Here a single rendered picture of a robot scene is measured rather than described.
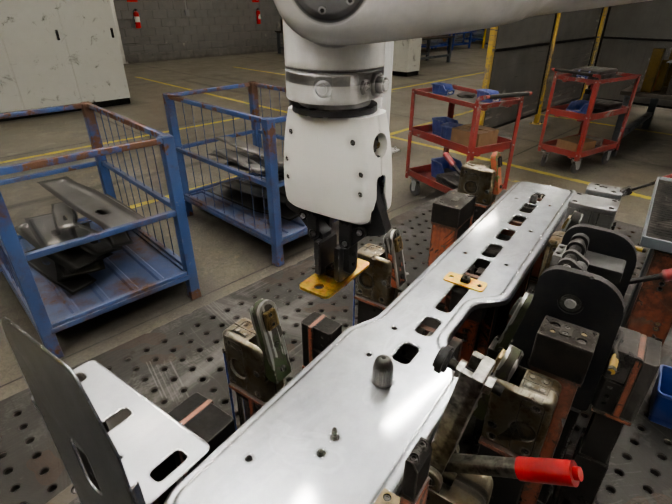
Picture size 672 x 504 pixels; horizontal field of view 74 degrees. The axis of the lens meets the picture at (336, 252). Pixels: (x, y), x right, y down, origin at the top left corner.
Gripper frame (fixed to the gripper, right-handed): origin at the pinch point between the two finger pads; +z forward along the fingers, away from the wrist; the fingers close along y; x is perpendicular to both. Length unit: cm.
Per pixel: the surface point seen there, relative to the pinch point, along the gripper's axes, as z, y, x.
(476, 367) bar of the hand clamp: 7.2, -16.1, -0.4
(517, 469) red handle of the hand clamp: 15.3, -22.0, 1.5
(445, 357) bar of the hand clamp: 5.9, -13.6, 1.4
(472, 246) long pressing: 28, 4, -62
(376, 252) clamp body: 23.1, 17.2, -39.4
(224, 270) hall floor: 128, 178, -127
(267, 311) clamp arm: 17.0, 15.9, -5.0
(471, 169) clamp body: 23, 20, -102
